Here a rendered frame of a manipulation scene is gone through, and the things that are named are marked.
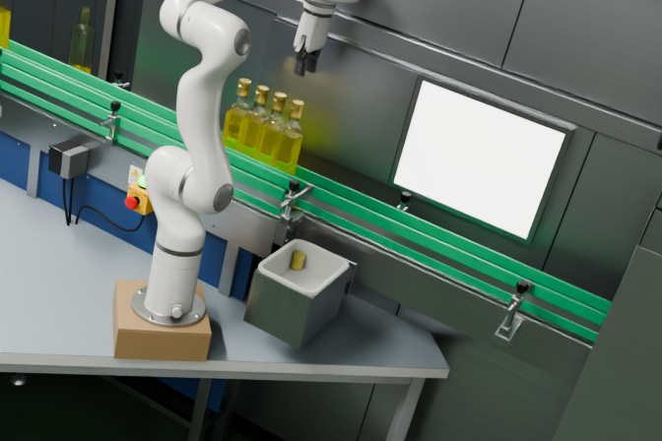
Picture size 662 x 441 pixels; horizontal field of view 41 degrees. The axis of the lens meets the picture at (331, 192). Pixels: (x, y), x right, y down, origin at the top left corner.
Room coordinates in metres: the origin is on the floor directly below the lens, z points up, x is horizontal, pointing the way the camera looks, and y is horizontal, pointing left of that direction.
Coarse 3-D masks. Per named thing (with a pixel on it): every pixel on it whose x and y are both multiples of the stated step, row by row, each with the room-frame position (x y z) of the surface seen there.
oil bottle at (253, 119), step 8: (248, 112) 2.29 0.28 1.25; (256, 112) 2.28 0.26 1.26; (264, 112) 2.30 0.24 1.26; (248, 120) 2.28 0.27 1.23; (256, 120) 2.27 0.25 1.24; (248, 128) 2.28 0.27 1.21; (256, 128) 2.27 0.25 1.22; (240, 136) 2.28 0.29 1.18; (248, 136) 2.27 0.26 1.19; (256, 136) 2.27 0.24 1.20; (240, 144) 2.28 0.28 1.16; (248, 144) 2.27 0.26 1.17; (256, 144) 2.27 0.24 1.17; (240, 152) 2.28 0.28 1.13; (248, 152) 2.27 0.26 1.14
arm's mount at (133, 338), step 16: (128, 288) 1.91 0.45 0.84; (112, 304) 1.94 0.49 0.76; (128, 304) 1.84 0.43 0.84; (112, 320) 1.88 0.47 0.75; (128, 320) 1.77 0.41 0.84; (208, 320) 1.86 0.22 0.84; (128, 336) 1.74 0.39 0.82; (144, 336) 1.75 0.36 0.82; (160, 336) 1.77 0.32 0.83; (176, 336) 1.78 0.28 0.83; (192, 336) 1.79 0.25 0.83; (208, 336) 1.81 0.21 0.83; (128, 352) 1.74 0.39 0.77; (144, 352) 1.75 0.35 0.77; (160, 352) 1.77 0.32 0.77; (176, 352) 1.78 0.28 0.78; (192, 352) 1.80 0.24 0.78
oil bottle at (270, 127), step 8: (264, 120) 2.26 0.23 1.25; (272, 120) 2.26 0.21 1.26; (280, 120) 2.27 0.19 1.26; (264, 128) 2.26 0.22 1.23; (272, 128) 2.25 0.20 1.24; (264, 136) 2.25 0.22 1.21; (272, 136) 2.25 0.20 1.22; (264, 144) 2.25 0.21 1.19; (272, 144) 2.24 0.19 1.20; (256, 152) 2.26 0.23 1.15; (264, 152) 2.25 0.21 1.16; (272, 152) 2.24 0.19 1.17; (264, 160) 2.25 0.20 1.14
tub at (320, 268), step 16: (304, 240) 2.09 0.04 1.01; (272, 256) 1.96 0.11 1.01; (288, 256) 2.03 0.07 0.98; (320, 256) 2.06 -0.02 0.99; (336, 256) 2.04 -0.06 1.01; (272, 272) 1.96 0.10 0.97; (288, 272) 2.02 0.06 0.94; (304, 272) 2.04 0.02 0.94; (320, 272) 2.05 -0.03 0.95; (336, 272) 1.96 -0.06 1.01; (304, 288) 1.85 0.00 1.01; (320, 288) 1.86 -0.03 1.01
